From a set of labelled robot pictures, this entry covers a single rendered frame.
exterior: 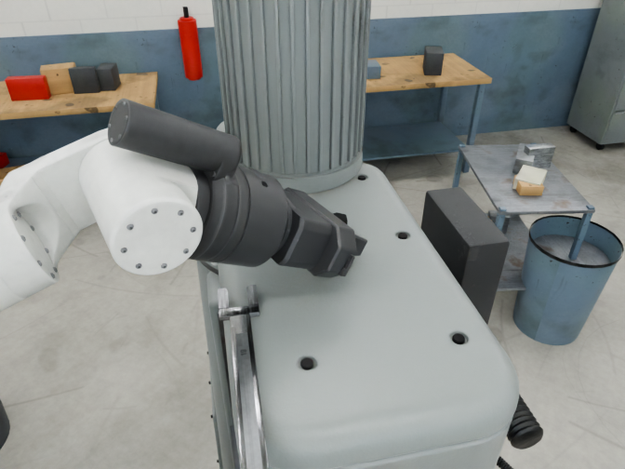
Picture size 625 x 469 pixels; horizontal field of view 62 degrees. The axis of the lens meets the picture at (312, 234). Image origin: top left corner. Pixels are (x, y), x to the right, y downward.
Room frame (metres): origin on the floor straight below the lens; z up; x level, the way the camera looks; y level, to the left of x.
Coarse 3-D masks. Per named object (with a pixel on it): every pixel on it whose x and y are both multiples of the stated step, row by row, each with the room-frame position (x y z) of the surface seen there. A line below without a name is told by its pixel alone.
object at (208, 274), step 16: (208, 272) 0.90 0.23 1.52; (208, 288) 0.84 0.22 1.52; (208, 304) 0.79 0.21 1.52; (208, 320) 0.86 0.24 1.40; (208, 336) 0.85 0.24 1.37; (224, 336) 0.78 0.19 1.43; (208, 352) 0.84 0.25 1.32; (224, 352) 0.78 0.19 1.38; (224, 368) 0.79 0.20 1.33; (224, 384) 0.79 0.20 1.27; (224, 400) 0.79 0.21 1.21; (224, 416) 0.80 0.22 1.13; (224, 432) 0.80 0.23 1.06; (224, 448) 0.81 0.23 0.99; (224, 464) 0.81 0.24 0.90
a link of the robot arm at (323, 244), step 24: (240, 168) 0.39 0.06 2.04; (264, 192) 0.38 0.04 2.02; (288, 192) 0.46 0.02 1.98; (264, 216) 0.36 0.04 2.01; (288, 216) 0.39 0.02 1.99; (312, 216) 0.41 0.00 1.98; (240, 240) 0.35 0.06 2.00; (264, 240) 0.36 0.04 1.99; (288, 240) 0.38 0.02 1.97; (312, 240) 0.39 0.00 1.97; (336, 240) 0.39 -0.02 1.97; (216, 264) 0.37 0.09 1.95; (240, 264) 0.36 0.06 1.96; (288, 264) 0.37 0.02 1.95; (312, 264) 0.39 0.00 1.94; (336, 264) 0.38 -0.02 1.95
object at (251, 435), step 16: (224, 288) 0.40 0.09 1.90; (256, 288) 0.40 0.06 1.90; (224, 304) 0.38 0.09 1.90; (256, 304) 0.38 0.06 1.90; (224, 320) 0.36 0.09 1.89; (240, 320) 0.36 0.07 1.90; (240, 336) 0.34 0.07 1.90; (240, 352) 0.32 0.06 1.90; (240, 368) 0.30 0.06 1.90; (256, 368) 0.30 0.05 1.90; (240, 384) 0.28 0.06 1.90; (256, 384) 0.28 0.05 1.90; (240, 400) 0.27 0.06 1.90; (256, 400) 0.27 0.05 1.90; (240, 416) 0.25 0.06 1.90; (256, 416) 0.25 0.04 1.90; (240, 432) 0.24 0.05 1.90; (256, 432) 0.24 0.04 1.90; (240, 448) 0.22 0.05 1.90; (256, 448) 0.22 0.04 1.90; (240, 464) 0.21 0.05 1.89; (256, 464) 0.21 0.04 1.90
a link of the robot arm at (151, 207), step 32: (128, 128) 0.33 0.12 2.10; (160, 128) 0.34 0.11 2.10; (192, 128) 0.36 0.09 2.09; (96, 160) 0.35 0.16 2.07; (128, 160) 0.34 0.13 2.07; (160, 160) 0.36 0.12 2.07; (192, 160) 0.35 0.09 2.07; (224, 160) 0.36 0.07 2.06; (96, 192) 0.32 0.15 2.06; (128, 192) 0.30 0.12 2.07; (160, 192) 0.30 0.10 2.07; (192, 192) 0.33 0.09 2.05; (224, 192) 0.35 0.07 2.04; (128, 224) 0.28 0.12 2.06; (160, 224) 0.29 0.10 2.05; (192, 224) 0.30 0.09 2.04; (224, 224) 0.34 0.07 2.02; (128, 256) 0.28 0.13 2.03; (160, 256) 0.29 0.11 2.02; (192, 256) 0.34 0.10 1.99; (224, 256) 0.34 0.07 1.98
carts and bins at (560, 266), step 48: (528, 144) 2.75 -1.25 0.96; (528, 192) 2.40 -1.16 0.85; (576, 192) 2.44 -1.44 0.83; (528, 240) 2.36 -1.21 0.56; (576, 240) 2.27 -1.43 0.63; (528, 288) 2.23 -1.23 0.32; (576, 288) 2.07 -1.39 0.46; (528, 336) 2.16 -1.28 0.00; (576, 336) 2.13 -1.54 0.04; (0, 432) 1.47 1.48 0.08
